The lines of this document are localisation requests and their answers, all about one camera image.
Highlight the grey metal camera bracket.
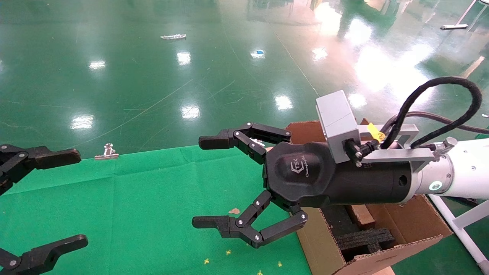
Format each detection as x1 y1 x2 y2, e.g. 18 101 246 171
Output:
357 123 437 173

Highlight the small brown cardboard box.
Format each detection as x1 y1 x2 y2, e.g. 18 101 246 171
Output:
345 204 377 230

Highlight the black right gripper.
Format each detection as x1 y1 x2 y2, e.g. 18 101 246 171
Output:
192 122 416 249

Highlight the white tube frame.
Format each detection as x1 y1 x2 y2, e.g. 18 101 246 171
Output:
428 194 489 274

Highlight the white stand base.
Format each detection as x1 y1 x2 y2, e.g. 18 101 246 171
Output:
440 0 479 30

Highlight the thick black sleeved cable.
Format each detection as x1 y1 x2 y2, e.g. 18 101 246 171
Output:
380 76 483 150

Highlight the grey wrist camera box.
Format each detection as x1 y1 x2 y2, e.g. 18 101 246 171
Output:
316 90 362 164

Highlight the black foam insert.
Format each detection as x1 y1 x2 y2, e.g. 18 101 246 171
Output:
335 228 395 263

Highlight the yellow cable tag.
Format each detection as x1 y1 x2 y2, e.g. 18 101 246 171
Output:
367 123 385 141

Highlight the large open brown carton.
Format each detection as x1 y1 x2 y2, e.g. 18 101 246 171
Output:
285 120 453 275

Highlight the thin black cable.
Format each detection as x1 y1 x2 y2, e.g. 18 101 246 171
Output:
405 110 489 134

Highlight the green table cloth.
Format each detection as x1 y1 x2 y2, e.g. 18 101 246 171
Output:
0 144 312 275

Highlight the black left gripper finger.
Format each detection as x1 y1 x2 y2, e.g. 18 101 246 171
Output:
0 144 82 196
0 235 89 275

